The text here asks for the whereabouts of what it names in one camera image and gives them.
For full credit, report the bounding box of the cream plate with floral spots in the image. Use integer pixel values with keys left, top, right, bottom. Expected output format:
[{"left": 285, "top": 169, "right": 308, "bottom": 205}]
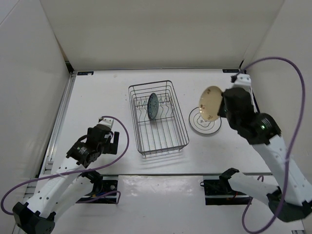
[{"left": 198, "top": 86, "right": 222, "bottom": 121}]

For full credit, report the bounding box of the white plate with dark rim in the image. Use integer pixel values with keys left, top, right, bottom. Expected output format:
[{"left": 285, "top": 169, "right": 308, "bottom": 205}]
[{"left": 188, "top": 107, "right": 222, "bottom": 135}]

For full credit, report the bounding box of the blue-green patterned plate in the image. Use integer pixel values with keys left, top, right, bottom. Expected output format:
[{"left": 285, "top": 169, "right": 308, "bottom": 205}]
[{"left": 147, "top": 93, "right": 159, "bottom": 120}]

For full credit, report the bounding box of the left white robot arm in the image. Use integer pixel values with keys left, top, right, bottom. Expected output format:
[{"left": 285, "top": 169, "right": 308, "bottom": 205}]
[{"left": 12, "top": 118, "right": 119, "bottom": 234}]

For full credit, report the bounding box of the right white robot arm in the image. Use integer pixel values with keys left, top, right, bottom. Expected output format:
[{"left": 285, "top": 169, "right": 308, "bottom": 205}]
[{"left": 218, "top": 87, "right": 312, "bottom": 222}]

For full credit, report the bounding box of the right blue corner label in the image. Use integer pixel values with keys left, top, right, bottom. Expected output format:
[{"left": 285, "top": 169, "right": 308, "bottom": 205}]
[{"left": 222, "top": 69, "right": 239, "bottom": 73}]

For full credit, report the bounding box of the blue corner label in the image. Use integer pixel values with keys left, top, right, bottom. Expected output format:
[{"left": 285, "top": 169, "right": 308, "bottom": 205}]
[
  {"left": 77, "top": 71, "right": 94, "bottom": 76},
  {"left": 222, "top": 69, "right": 239, "bottom": 73}
]

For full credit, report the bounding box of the left blue corner label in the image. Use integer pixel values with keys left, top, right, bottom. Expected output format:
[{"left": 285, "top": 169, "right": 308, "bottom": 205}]
[{"left": 77, "top": 71, "right": 94, "bottom": 76}]

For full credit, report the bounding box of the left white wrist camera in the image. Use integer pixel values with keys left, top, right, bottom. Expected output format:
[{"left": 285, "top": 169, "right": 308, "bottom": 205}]
[{"left": 98, "top": 117, "right": 114, "bottom": 130}]

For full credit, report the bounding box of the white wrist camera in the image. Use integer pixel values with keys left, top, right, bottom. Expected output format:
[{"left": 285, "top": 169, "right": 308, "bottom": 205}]
[
  {"left": 231, "top": 73, "right": 251, "bottom": 92},
  {"left": 98, "top": 117, "right": 114, "bottom": 130}
]

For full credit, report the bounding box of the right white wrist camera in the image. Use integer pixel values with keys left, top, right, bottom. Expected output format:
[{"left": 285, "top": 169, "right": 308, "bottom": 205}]
[{"left": 231, "top": 73, "right": 251, "bottom": 92}]

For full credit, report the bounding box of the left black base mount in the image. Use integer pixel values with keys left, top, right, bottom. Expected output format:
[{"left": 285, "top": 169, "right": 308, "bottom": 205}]
[{"left": 76, "top": 176, "right": 121, "bottom": 205}]

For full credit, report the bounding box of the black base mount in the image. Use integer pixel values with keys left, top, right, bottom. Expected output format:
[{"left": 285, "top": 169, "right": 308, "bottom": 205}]
[
  {"left": 200, "top": 179, "right": 250, "bottom": 206},
  {"left": 76, "top": 176, "right": 121, "bottom": 205}
]

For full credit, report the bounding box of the grey wire dish rack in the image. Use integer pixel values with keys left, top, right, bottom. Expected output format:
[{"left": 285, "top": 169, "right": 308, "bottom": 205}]
[{"left": 128, "top": 80, "right": 190, "bottom": 157}]

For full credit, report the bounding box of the left aluminium table rail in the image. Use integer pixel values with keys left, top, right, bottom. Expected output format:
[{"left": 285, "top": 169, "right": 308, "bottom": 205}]
[{"left": 37, "top": 71, "right": 77, "bottom": 177}]

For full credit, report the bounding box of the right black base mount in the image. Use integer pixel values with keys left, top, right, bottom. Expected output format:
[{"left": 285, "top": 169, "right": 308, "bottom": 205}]
[{"left": 200, "top": 179, "right": 250, "bottom": 206}]

